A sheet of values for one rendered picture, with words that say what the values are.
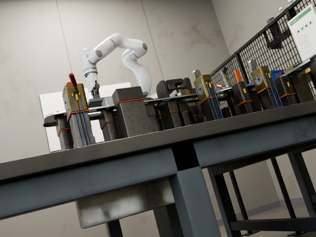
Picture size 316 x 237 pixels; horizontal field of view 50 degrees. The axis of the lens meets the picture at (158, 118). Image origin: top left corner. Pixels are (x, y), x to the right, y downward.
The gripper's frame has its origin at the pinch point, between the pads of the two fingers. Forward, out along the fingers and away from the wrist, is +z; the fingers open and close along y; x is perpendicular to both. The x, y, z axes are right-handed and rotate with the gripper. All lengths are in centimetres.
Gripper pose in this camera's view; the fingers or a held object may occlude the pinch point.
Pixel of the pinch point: (97, 98)
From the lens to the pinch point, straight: 204.5
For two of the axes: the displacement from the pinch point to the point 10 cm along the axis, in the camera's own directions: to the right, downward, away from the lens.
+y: 4.5, -3.2, -8.3
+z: 2.6, 9.4, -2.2
